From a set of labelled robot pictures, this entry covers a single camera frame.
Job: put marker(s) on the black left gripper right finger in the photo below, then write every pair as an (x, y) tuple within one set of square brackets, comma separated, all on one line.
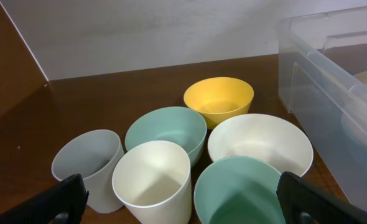
[(303, 202)]

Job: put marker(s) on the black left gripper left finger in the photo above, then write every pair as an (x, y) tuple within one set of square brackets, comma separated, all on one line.
[(63, 203)]

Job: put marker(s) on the grey plastic cup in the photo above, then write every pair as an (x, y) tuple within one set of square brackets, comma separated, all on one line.
[(94, 156)]

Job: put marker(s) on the green plastic cup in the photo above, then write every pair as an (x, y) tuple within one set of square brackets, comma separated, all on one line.
[(238, 190)]

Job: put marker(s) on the cream plastic cup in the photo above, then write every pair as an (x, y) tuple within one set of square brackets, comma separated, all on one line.
[(153, 181)]

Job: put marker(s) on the clear plastic storage container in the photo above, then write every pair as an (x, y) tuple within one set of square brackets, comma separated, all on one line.
[(323, 82)]

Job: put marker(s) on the white plastic bowl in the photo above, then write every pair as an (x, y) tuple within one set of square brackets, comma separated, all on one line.
[(268, 138)]

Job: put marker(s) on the yellow plastic bowl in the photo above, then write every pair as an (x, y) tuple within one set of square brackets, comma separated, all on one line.
[(219, 98)]

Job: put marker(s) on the green plastic bowl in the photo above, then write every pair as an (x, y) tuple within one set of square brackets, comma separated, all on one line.
[(180, 125)]

